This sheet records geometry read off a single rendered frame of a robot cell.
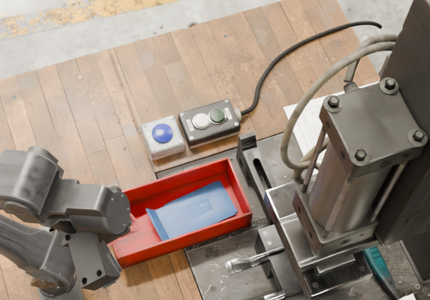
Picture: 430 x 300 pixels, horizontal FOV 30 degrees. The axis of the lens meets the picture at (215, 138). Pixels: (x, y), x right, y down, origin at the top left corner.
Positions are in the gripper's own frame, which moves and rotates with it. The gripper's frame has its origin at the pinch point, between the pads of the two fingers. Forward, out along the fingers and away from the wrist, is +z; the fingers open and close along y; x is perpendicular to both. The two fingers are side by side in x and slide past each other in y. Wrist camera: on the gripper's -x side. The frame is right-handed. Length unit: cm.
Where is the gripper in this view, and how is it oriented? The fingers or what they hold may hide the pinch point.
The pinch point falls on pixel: (127, 229)
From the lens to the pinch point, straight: 126.3
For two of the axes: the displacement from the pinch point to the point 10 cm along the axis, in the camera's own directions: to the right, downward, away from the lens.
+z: 4.4, 2.7, 8.6
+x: -3.3, -8.4, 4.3
